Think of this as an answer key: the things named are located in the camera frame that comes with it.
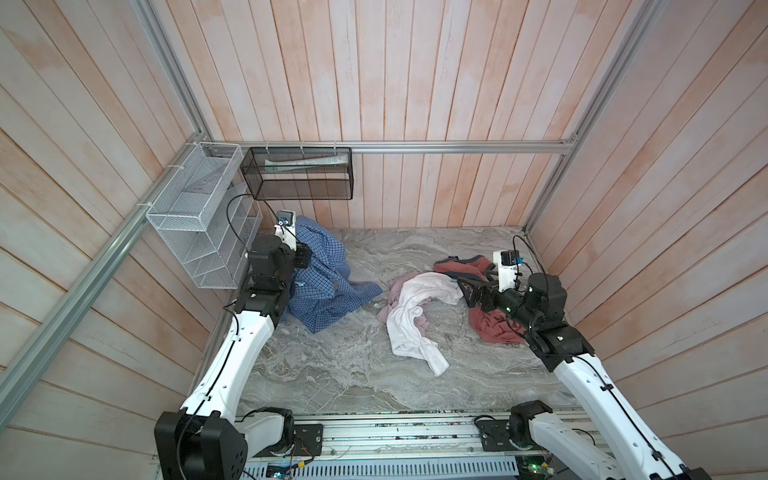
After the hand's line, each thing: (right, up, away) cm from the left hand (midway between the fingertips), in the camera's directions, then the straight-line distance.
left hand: (294, 236), depth 76 cm
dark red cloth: (+57, -27, +14) cm, 64 cm away
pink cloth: (+27, -16, +19) cm, 37 cm away
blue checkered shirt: (+7, -14, 0) cm, 15 cm away
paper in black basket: (-2, +24, +14) cm, 28 cm away
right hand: (+46, -10, -2) cm, 47 cm away
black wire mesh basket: (-7, +25, +31) cm, 40 cm away
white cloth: (+30, -30, +8) cm, 43 cm away
